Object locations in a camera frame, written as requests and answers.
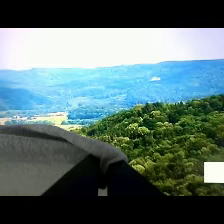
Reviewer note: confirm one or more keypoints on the grey garment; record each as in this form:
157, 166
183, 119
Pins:
36, 156

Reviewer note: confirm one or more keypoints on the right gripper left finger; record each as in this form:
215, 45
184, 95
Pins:
81, 180

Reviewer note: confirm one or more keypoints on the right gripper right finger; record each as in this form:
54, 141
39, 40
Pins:
128, 181

